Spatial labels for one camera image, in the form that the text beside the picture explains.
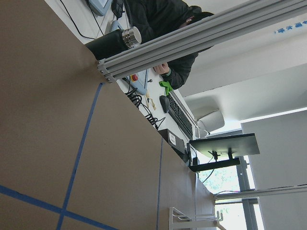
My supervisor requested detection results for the blue teach pendant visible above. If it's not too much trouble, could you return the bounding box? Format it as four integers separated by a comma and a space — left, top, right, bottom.
87, 0, 125, 34
130, 69, 149, 95

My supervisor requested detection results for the person in dark jacket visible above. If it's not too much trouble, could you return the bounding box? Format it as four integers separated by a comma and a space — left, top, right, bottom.
124, 0, 215, 90

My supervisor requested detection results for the black monitor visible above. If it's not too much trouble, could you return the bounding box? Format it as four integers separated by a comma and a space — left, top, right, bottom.
189, 133, 260, 172

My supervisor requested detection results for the black thermos bottle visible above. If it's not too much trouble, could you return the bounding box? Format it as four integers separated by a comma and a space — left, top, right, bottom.
85, 27, 142, 60

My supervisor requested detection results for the black keyboard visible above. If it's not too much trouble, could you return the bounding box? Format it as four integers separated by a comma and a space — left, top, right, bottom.
167, 94, 193, 139

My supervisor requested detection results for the white wire cup rack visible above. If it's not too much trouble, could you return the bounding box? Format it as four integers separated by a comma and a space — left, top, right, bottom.
168, 207, 226, 230

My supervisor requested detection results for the aluminium frame post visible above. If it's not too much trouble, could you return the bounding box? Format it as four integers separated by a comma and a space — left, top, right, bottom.
97, 0, 307, 82

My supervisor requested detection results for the black computer mouse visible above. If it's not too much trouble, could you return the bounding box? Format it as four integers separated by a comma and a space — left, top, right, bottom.
159, 95, 170, 113

